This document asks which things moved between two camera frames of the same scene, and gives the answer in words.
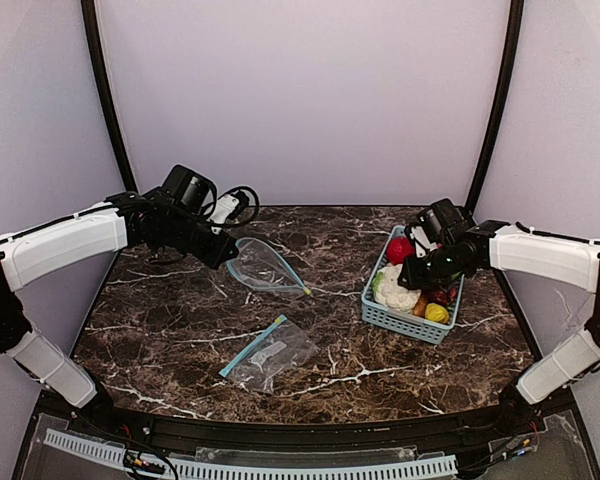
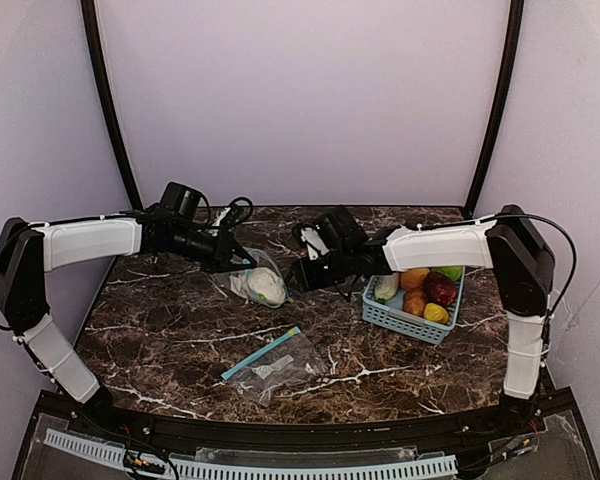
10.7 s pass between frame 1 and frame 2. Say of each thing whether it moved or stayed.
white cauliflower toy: moved
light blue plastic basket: stayed
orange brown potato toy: stayed
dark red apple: stayed
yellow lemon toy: stayed
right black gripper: moved
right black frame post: stayed
